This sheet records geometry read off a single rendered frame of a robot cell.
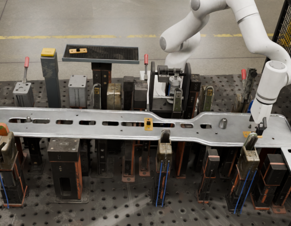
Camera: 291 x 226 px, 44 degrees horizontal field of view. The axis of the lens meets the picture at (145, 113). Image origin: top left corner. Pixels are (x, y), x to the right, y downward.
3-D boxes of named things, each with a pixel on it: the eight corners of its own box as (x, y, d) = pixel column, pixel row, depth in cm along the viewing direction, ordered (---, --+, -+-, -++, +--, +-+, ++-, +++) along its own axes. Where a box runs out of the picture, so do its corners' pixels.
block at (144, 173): (139, 176, 176) (142, 133, 157) (138, 157, 186) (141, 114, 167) (149, 176, 176) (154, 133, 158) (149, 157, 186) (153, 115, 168)
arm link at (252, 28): (261, 18, 152) (287, 85, 149) (232, 25, 145) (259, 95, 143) (276, 8, 143) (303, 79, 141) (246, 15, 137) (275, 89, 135)
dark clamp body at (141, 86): (127, 149, 190) (130, 92, 165) (128, 132, 200) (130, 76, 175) (147, 150, 190) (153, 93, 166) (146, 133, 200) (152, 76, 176)
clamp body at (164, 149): (148, 208, 162) (154, 155, 140) (147, 187, 171) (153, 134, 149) (168, 208, 162) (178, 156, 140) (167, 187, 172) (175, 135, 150)
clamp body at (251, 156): (225, 215, 162) (243, 163, 140) (220, 194, 171) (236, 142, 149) (245, 215, 162) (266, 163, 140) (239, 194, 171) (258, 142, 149)
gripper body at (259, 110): (254, 89, 150) (247, 109, 157) (260, 104, 142) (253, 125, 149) (271, 89, 150) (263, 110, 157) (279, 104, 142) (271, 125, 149)
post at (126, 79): (121, 141, 194) (123, 80, 168) (121, 135, 198) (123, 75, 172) (130, 141, 194) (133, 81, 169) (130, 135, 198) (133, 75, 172)
